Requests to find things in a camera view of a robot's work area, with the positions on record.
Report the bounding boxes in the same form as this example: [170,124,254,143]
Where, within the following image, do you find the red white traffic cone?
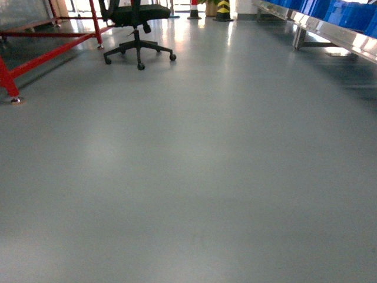
[187,0,201,19]

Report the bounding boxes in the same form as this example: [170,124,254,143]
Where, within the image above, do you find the yellow black bollard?
[213,0,233,22]

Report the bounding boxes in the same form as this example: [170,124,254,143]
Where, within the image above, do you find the black office chair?
[99,1,177,70]

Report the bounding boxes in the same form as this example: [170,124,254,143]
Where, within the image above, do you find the stainless steel shelf rack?
[252,1,376,64]

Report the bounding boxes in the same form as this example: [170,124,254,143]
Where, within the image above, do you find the blue plastic crate right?
[270,1,376,38]

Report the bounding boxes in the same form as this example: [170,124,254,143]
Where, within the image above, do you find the red metal frame table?
[1,1,108,105]

